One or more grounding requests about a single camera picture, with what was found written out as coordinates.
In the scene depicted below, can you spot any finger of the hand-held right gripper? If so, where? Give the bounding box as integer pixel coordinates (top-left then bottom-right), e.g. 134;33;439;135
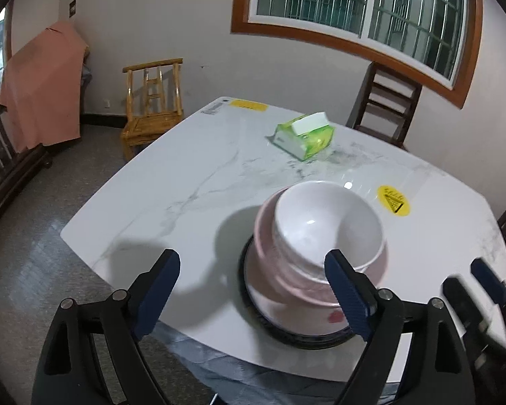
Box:
442;276;490;338
470;257;506;306

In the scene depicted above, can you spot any pink bowl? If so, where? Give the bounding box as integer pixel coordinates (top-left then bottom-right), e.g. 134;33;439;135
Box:
253;190;391;308

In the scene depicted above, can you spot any dark wooden chair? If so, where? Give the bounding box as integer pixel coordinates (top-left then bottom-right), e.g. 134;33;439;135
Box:
346;61;423;149

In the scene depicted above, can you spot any large blue floral plate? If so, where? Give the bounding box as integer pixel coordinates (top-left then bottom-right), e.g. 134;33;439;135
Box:
239;234;365;350

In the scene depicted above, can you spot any grey label sticker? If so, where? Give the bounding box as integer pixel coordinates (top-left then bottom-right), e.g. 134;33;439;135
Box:
200;100;230;115

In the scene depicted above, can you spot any pink cloth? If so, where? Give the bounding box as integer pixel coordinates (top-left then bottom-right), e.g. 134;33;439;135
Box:
0;21;88;153

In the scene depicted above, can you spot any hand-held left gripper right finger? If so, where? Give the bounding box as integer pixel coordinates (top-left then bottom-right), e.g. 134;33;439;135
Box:
324;249;479;405

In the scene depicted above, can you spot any white ribbed bowl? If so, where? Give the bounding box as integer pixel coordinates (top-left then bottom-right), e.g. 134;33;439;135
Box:
272;181;384;281

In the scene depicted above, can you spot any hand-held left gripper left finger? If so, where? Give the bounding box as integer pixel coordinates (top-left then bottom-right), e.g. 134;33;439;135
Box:
30;248;182;405

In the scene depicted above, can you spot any white plate with pink flowers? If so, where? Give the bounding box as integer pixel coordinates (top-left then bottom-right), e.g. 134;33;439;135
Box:
245;257;355;336

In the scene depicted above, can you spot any green tissue pack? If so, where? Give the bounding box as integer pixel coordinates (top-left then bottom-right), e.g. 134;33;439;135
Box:
265;112;336;162

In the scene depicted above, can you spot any rectangular yellow sticker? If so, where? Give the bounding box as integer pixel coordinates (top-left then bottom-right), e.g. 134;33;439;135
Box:
229;98;270;111

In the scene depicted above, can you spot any round yellow warning sticker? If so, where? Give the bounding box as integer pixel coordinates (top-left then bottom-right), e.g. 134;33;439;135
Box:
377;185;411;217

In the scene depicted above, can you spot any dark wooden bench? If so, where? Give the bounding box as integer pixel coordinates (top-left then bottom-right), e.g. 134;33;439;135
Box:
0;101;53;245

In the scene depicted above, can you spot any bamboo chair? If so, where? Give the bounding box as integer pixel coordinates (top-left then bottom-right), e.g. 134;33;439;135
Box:
120;58;184;161

